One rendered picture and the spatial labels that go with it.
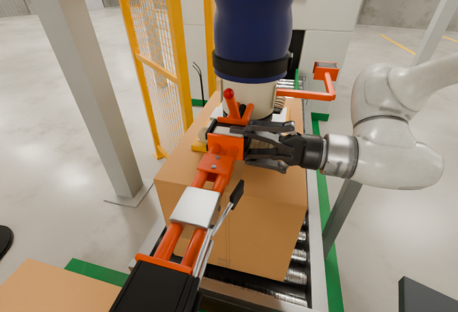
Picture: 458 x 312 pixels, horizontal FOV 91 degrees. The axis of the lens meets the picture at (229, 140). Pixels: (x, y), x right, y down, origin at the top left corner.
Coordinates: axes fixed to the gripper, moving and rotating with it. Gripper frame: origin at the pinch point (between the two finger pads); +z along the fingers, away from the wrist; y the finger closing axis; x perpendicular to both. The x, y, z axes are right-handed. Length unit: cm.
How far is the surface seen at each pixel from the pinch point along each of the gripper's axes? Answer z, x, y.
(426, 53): -162, 270, 39
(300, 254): -27, 12, 61
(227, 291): -2, -11, 54
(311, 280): -30, 0, 56
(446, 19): -166, 270, 5
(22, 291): 71, -27, 61
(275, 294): -18, -5, 61
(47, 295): 61, -25, 61
